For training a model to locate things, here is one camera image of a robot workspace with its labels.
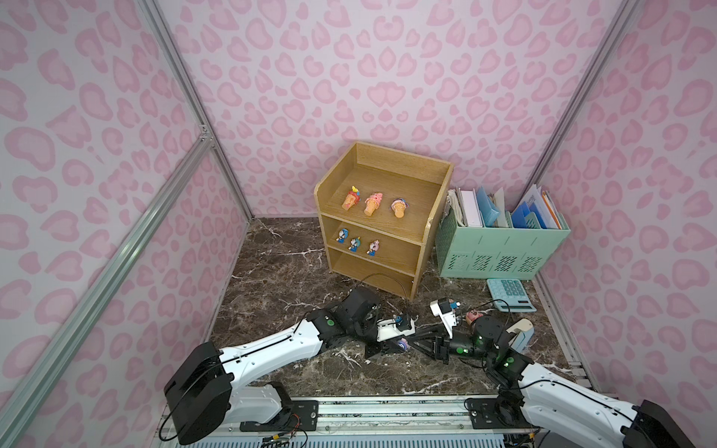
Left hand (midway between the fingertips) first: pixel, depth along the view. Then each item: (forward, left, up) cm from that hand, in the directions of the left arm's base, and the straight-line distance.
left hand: (401, 339), depth 74 cm
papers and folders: (+36, -26, +13) cm, 46 cm away
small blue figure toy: (+31, +17, +6) cm, 36 cm away
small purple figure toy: (-2, 0, +2) cm, 3 cm away
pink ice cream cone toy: (+30, +7, +21) cm, 37 cm away
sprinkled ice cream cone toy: (+32, +13, +21) cm, 40 cm away
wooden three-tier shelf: (+45, 0, +19) cm, 49 cm away
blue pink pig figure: (+26, +7, +6) cm, 28 cm away
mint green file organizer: (+26, -32, +3) cm, 42 cm away
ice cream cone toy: (+28, 0, +21) cm, 35 cm away
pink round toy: (+11, -24, -10) cm, 28 cm away
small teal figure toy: (+27, +13, +6) cm, 31 cm away
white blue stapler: (+5, -38, -9) cm, 40 cm away
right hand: (-2, -2, +2) cm, 3 cm away
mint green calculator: (+19, -38, -11) cm, 44 cm away
